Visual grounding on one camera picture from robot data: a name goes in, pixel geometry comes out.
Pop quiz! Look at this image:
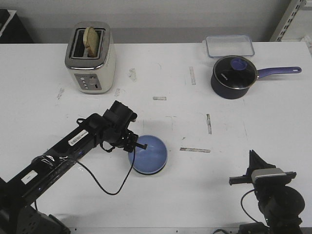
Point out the glass pot lid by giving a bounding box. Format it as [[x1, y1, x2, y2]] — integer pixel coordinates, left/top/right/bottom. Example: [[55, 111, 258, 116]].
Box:
[[213, 56, 258, 90]]

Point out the right black cable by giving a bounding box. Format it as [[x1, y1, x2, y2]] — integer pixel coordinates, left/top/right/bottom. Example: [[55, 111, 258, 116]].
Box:
[[240, 190, 264, 224]]

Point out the black cable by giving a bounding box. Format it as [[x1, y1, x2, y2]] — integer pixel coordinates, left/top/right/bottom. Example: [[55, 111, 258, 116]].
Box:
[[240, 190, 264, 224], [77, 143, 137, 195]]

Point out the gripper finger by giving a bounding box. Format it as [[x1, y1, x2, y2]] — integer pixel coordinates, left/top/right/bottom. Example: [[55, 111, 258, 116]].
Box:
[[128, 135, 138, 148], [257, 156, 275, 169], [248, 150, 258, 171], [135, 142, 148, 150]]

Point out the cream and chrome toaster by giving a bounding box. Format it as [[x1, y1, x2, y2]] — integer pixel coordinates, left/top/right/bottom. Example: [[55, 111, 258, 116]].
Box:
[[65, 21, 116, 94]]

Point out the blue bowl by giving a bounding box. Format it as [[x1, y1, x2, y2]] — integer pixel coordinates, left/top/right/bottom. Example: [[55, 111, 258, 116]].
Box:
[[128, 135, 168, 175]]

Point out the black box in corner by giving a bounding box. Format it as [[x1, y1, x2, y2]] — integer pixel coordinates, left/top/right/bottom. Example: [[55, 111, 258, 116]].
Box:
[[0, 9, 34, 44]]

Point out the left black cable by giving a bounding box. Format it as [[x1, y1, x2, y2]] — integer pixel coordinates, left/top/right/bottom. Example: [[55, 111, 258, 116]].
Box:
[[77, 143, 137, 195]]

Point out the slice of toast bread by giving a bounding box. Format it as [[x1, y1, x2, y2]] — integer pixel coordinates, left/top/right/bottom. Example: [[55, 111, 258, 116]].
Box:
[[83, 27, 99, 58]]

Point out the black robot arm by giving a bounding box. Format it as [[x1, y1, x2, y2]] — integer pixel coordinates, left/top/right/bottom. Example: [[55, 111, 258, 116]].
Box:
[[0, 101, 147, 234], [229, 150, 305, 234]]

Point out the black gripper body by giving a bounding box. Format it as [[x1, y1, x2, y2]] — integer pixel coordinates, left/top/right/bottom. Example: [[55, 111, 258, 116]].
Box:
[[229, 171, 297, 185], [107, 129, 137, 152]]

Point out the white metal shelf upright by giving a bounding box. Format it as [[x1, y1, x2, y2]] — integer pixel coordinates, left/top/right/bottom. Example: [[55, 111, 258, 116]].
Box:
[[270, 0, 312, 42]]

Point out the dark blue saucepan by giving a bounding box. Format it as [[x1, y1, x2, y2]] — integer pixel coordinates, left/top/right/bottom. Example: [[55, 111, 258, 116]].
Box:
[[211, 55, 302, 99]]

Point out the clear plastic container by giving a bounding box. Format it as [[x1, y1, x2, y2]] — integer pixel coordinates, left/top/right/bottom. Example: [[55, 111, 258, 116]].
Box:
[[203, 35, 255, 58]]

